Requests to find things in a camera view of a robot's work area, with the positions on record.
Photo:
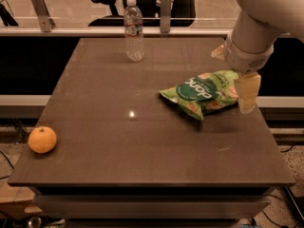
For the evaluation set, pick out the left metal bracket post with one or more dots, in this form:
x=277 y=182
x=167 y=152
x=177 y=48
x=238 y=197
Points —
x=46 y=23

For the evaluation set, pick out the clear plastic water bottle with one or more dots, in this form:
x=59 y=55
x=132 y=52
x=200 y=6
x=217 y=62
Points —
x=133 y=31

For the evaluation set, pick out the orange fruit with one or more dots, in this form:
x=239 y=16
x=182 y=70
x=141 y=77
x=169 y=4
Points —
x=42 y=139

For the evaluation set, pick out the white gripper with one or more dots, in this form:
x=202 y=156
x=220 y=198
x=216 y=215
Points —
x=244 y=60

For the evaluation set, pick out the black office chair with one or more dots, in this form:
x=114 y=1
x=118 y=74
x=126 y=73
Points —
x=182 y=13

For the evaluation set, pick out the green rice chip bag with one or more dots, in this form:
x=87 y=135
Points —
x=205 y=93

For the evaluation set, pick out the right metal bracket post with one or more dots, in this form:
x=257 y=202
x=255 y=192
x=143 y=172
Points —
x=165 y=16

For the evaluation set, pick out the metal bracket post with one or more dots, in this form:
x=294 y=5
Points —
x=165 y=16
x=46 y=23

